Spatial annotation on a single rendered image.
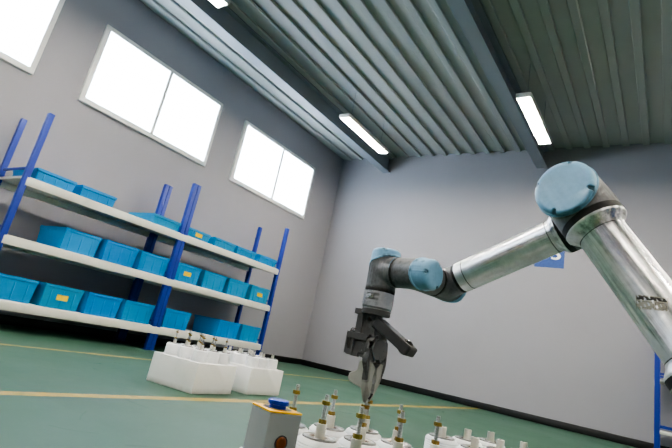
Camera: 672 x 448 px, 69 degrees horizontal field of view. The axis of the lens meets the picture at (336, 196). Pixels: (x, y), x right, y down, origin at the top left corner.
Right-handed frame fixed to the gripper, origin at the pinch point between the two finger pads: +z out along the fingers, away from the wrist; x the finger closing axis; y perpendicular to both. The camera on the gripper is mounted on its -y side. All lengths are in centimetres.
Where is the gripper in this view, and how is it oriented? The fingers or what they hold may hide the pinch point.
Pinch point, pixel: (369, 397)
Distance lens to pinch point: 123.3
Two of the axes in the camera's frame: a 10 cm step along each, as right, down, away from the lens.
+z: -2.0, 9.4, -2.8
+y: -8.2, 0.0, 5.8
